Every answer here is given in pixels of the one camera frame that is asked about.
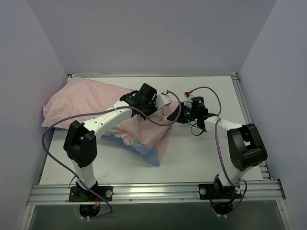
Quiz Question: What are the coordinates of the blue pink printed pillowcase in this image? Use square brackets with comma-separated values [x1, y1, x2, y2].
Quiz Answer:
[42, 77, 179, 166]

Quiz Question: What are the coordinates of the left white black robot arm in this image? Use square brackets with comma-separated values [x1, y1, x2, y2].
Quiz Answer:
[63, 83, 171, 201]

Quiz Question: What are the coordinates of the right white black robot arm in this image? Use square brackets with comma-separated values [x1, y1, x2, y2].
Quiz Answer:
[167, 103, 268, 198]

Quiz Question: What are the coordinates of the thin black wire loop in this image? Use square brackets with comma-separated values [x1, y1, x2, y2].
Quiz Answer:
[190, 119, 208, 137]

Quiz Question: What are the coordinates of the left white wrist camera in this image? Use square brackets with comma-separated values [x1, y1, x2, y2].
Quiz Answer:
[154, 93, 172, 110]

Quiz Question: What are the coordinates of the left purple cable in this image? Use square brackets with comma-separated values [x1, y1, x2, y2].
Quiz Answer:
[42, 89, 182, 218]

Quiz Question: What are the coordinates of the right side aluminium rail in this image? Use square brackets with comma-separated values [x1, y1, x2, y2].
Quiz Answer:
[231, 72, 273, 181]

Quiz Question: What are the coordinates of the aluminium rail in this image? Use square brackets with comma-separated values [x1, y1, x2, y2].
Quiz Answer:
[231, 72, 273, 181]
[68, 73, 238, 79]
[27, 180, 286, 206]

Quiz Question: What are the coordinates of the back aluminium rail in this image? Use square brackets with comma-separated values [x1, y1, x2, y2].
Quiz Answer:
[68, 73, 238, 79]

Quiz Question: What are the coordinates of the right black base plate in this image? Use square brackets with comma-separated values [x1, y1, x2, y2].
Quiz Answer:
[198, 184, 242, 200]

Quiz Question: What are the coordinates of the front aluminium rail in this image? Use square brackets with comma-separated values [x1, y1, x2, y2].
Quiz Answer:
[27, 180, 286, 206]

